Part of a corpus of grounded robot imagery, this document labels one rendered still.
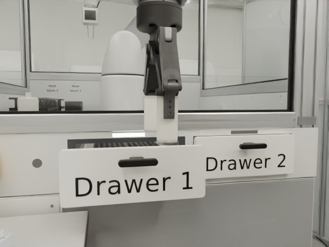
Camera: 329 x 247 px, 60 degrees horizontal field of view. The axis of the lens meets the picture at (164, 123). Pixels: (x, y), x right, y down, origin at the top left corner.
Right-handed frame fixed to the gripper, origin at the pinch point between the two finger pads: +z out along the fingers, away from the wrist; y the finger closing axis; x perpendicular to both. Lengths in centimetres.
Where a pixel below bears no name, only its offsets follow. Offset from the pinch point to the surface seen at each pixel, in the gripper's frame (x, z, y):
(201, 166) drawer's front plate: -10.8, 8.7, 8.3
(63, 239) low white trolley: 16.7, 21.3, 7.0
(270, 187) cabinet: -37.2, 19.6, 23.9
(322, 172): -145, 47, 127
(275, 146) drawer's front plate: -36.9, 7.4, 22.3
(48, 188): 22.2, 16.2, 23.4
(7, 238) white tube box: 24.6, 17.6, 1.9
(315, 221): -146, 86, 133
